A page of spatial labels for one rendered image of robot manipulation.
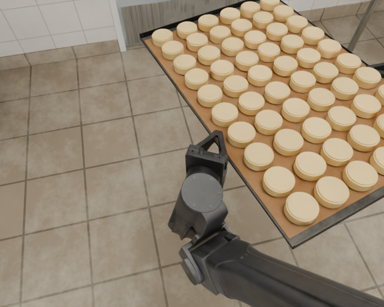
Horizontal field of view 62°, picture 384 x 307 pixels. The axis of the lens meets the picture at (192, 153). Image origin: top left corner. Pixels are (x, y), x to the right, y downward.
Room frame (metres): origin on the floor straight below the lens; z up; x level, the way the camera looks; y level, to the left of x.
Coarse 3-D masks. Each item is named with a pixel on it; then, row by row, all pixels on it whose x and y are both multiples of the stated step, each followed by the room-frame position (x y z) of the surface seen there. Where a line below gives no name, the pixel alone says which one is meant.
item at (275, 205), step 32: (288, 32) 0.67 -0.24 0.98; (192, 96) 0.46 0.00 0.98; (224, 96) 0.46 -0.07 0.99; (224, 128) 0.37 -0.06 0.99; (288, 128) 0.37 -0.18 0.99; (288, 160) 0.29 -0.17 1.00; (352, 160) 0.29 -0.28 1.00; (256, 192) 0.23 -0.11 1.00; (352, 192) 0.23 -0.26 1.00; (288, 224) 0.17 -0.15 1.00
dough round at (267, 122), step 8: (264, 112) 0.39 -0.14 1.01; (272, 112) 0.39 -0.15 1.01; (256, 120) 0.37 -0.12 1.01; (264, 120) 0.37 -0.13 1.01; (272, 120) 0.37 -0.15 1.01; (280, 120) 0.37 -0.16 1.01; (256, 128) 0.36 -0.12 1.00; (264, 128) 0.35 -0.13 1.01; (272, 128) 0.35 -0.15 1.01; (280, 128) 0.36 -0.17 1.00
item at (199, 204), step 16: (192, 176) 0.21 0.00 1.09; (208, 176) 0.21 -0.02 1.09; (192, 192) 0.18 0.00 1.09; (208, 192) 0.19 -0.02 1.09; (176, 208) 0.18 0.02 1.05; (192, 208) 0.16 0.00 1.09; (208, 208) 0.16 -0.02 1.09; (224, 208) 0.17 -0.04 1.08; (192, 224) 0.16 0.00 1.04; (208, 224) 0.15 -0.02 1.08; (224, 224) 0.17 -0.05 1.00; (192, 240) 0.14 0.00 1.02; (192, 256) 0.12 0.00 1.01; (192, 272) 0.10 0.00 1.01
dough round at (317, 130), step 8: (312, 120) 0.37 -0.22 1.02; (320, 120) 0.37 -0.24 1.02; (304, 128) 0.35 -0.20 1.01; (312, 128) 0.35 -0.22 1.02; (320, 128) 0.35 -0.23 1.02; (328, 128) 0.35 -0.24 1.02; (304, 136) 0.34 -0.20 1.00; (312, 136) 0.33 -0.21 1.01; (320, 136) 0.33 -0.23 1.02; (328, 136) 0.33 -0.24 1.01
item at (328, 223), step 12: (252, 0) 0.82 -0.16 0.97; (216, 12) 0.77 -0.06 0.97; (168, 24) 0.70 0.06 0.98; (312, 24) 0.70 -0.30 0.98; (144, 36) 0.67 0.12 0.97; (156, 60) 0.58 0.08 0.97; (192, 108) 0.42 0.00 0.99; (216, 144) 0.33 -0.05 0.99; (228, 156) 0.30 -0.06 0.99; (252, 192) 0.23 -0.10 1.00; (372, 192) 0.23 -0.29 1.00; (360, 204) 0.21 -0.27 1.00; (336, 216) 0.19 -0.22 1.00; (348, 216) 0.18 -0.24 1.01; (312, 228) 0.17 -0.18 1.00; (324, 228) 0.16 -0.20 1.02; (288, 240) 0.15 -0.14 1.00; (300, 240) 0.15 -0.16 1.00
